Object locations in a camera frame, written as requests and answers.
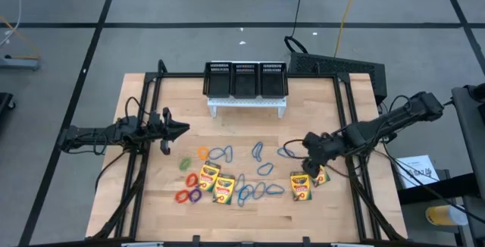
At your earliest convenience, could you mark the white floor cable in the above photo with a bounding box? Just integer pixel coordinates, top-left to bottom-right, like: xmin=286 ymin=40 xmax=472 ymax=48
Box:
xmin=0 ymin=0 xmax=22 ymax=47

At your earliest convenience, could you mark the black arm base cable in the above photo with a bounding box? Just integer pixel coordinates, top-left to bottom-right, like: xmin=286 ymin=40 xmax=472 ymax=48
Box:
xmin=94 ymin=150 xmax=129 ymax=193

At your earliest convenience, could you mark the white printed paper sheet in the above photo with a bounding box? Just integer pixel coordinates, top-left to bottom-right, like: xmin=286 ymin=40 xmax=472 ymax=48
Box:
xmin=396 ymin=155 xmax=441 ymax=190

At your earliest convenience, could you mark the black aluminium rig frame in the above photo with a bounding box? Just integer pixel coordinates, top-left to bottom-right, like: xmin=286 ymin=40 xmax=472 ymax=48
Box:
xmin=89 ymin=59 xmax=408 ymax=247

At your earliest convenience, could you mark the orange floor cable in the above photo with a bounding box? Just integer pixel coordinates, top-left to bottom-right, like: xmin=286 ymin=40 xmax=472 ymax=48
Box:
xmin=0 ymin=15 xmax=41 ymax=59

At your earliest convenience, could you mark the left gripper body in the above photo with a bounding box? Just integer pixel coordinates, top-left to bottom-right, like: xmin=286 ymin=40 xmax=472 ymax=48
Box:
xmin=145 ymin=106 xmax=171 ymax=156

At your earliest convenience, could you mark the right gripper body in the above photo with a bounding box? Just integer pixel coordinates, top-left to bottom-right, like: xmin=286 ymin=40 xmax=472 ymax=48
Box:
xmin=302 ymin=130 xmax=344 ymax=164

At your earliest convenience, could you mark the black perforated computer case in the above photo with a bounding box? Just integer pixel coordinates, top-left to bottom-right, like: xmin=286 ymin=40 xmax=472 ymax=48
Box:
xmin=288 ymin=52 xmax=388 ymax=106

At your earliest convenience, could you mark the black plastic mesh basket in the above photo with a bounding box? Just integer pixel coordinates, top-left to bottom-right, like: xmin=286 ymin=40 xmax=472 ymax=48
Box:
xmin=203 ymin=61 xmax=233 ymax=99
xmin=230 ymin=61 xmax=261 ymax=99
xmin=259 ymin=61 xmax=289 ymax=99

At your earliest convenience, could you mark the grey table foot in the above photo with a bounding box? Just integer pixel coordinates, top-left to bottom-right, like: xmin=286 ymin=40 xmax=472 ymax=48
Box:
xmin=0 ymin=56 xmax=41 ymax=72

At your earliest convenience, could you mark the yellow green crayon box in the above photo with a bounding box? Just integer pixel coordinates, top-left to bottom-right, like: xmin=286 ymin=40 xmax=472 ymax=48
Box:
xmin=212 ymin=173 xmax=236 ymax=206
xmin=289 ymin=170 xmax=313 ymax=202
xmin=198 ymin=160 xmax=222 ymax=192
xmin=312 ymin=164 xmax=331 ymax=188

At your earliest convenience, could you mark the yellow hanging cable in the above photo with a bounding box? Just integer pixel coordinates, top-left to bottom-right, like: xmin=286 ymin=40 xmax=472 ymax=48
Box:
xmin=333 ymin=0 xmax=361 ymax=58

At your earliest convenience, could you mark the black hanging cable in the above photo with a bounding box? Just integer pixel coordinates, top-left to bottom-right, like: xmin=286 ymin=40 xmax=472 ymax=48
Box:
xmin=283 ymin=0 xmax=308 ymax=55

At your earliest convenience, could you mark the black chair base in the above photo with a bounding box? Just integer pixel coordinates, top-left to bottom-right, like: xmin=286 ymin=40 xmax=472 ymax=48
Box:
xmin=0 ymin=92 xmax=16 ymax=121

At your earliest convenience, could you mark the purple spiral coil band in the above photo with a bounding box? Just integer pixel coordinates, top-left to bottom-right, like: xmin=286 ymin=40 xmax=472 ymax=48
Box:
xmin=188 ymin=188 xmax=203 ymax=204

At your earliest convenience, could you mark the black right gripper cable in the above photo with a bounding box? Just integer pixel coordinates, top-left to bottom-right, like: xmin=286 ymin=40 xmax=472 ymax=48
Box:
xmin=282 ymin=138 xmax=310 ymax=161

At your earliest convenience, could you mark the white riser shelf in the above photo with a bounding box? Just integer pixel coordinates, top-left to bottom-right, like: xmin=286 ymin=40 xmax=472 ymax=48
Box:
xmin=206 ymin=60 xmax=288 ymax=119

